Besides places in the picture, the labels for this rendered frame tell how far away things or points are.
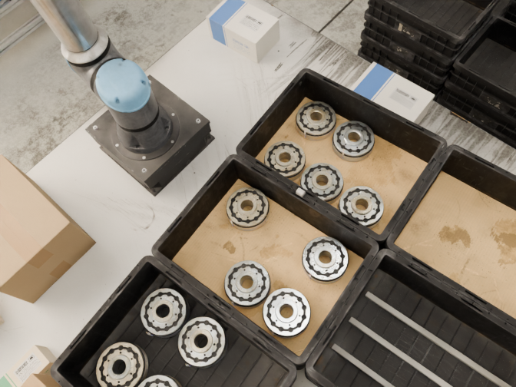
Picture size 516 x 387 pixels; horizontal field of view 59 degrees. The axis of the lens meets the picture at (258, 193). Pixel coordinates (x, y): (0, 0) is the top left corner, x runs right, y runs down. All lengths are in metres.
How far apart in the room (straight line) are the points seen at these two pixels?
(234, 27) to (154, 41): 1.20
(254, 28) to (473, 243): 0.88
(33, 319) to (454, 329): 1.02
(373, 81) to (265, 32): 0.37
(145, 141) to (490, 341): 0.93
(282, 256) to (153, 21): 1.94
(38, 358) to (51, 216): 0.34
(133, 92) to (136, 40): 1.60
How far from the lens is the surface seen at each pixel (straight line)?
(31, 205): 1.26
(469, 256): 1.13
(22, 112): 2.66
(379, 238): 0.98
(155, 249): 1.01
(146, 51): 2.62
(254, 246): 1.07
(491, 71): 2.03
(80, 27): 1.13
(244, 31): 1.48
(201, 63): 1.54
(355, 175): 1.15
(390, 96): 1.34
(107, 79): 1.13
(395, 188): 1.15
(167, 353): 1.06
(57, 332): 1.30
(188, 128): 1.28
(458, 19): 2.01
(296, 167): 1.12
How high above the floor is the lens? 1.85
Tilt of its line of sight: 65 degrees down
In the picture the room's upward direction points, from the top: 11 degrees counter-clockwise
